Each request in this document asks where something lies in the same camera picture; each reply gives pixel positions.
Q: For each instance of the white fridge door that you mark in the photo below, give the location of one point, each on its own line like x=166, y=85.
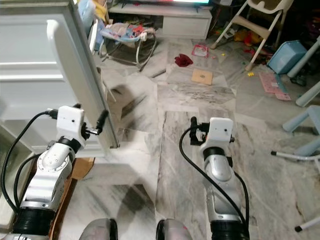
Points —
x=30, y=45

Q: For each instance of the flat brown cardboard piece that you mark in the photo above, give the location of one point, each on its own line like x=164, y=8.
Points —
x=202, y=77

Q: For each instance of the blue yellow clothing bundle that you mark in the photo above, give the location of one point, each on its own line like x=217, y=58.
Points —
x=92, y=12

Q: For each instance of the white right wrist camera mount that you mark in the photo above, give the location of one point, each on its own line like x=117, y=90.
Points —
x=219, y=131

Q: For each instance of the grey robot leg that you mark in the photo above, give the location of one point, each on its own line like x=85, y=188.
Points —
x=177, y=231
x=97, y=231

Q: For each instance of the white TV stand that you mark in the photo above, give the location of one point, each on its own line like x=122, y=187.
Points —
x=185, y=22

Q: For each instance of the baby bouncer seat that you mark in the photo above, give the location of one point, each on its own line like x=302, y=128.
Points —
x=122, y=31

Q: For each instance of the pink printed book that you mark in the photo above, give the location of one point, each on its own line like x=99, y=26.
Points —
x=274, y=85

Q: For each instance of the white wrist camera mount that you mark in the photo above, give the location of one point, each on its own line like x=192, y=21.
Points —
x=69, y=122
x=219, y=131

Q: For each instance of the white metal stand leg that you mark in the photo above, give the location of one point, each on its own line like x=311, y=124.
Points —
x=295, y=155
x=309, y=223

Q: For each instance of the beige high chair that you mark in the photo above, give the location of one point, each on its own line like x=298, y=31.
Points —
x=260, y=22

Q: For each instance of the red yellow plastic toy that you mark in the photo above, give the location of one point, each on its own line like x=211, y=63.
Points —
x=247, y=36

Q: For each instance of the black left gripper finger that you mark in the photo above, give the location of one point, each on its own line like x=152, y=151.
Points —
x=102, y=122

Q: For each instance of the pink plastic tray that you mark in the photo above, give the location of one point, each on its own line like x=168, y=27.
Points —
x=200, y=50

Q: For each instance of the grey robot right leg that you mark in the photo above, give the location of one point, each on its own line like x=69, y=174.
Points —
x=177, y=231

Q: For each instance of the small yellow toy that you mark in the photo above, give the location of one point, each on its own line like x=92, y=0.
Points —
x=250, y=74

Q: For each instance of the blue plastic bin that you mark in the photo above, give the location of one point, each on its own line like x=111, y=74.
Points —
x=286, y=55

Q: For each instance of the red cloth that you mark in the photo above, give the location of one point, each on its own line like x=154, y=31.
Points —
x=184, y=60

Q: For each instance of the grey robot left leg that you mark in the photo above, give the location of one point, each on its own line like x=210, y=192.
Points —
x=97, y=231

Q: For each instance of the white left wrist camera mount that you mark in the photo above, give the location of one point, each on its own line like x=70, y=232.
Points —
x=69, y=122

